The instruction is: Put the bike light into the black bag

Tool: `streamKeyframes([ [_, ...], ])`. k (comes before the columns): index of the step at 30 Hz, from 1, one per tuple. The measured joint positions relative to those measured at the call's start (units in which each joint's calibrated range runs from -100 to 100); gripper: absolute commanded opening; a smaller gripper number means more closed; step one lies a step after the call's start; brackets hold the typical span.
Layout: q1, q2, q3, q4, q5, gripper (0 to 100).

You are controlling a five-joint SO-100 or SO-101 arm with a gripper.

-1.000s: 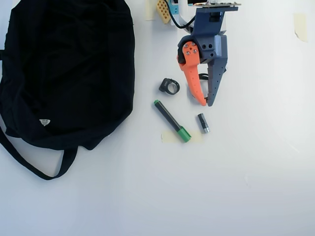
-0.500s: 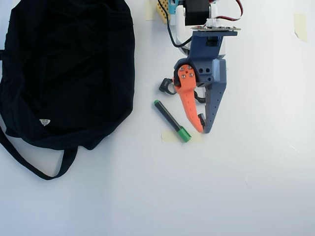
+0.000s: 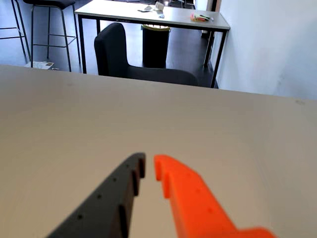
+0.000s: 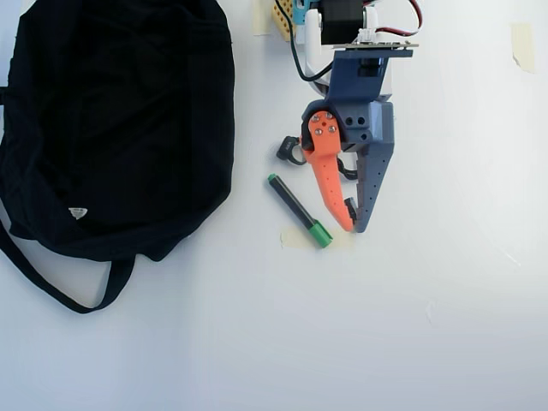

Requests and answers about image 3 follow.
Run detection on dark upholstered chair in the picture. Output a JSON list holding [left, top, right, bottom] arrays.
[[94, 22, 199, 87]]

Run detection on black bar stool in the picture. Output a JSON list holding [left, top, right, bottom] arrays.
[[0, 0, 32, 65], [23, 0, 81, 72]]

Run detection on colourful stationery pile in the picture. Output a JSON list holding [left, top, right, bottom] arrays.
[[190, 11, 215, 23]]

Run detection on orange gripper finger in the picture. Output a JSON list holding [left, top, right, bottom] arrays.
[[154, 154, 278, 238]]

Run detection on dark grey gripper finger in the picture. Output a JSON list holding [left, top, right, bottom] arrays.
[[46, 152, 147, 238]]

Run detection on grey table with black frame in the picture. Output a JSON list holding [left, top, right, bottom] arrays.
[[74, 0, 231, 89]]

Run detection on black bin with yellow rim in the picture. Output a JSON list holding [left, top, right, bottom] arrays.
[[142, 24, 171, 69]]

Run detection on papers on floor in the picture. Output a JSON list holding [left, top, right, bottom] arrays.
[[24, 60, 55, 69]]

